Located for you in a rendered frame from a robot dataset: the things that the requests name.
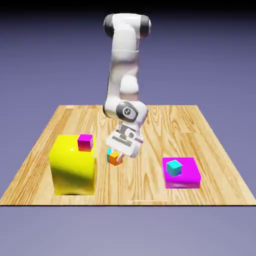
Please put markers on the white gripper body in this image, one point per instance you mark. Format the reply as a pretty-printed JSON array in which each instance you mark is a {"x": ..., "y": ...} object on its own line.
[{"x": 128, "y": 147}]

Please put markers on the small orange cube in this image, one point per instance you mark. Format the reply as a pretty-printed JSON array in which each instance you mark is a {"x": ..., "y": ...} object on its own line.
[{"x": 114, "y": 159}]

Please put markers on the large magenta box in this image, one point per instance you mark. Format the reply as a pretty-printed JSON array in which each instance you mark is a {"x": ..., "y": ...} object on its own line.
[{"x": 186, "y": 176}]

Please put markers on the small magenta cube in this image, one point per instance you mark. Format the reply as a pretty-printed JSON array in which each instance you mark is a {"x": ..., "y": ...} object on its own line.
[{"x": 85, "y": 142}]

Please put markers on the large yellow box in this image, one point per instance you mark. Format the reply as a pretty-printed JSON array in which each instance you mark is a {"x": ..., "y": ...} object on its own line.
[{"x": 73, "y": 168}]

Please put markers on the small cyan cube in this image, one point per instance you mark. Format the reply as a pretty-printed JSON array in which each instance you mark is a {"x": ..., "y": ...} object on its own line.
[
  {"x": 109, "y": 153},
  {"x": 174, "y": 168}
]

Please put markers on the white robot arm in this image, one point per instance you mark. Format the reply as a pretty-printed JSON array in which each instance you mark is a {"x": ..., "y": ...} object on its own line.
[{"x": 124, "y": 60}]

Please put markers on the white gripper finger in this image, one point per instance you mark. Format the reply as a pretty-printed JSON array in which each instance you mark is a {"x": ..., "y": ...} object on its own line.
[{"x": 119, "y": 159}]

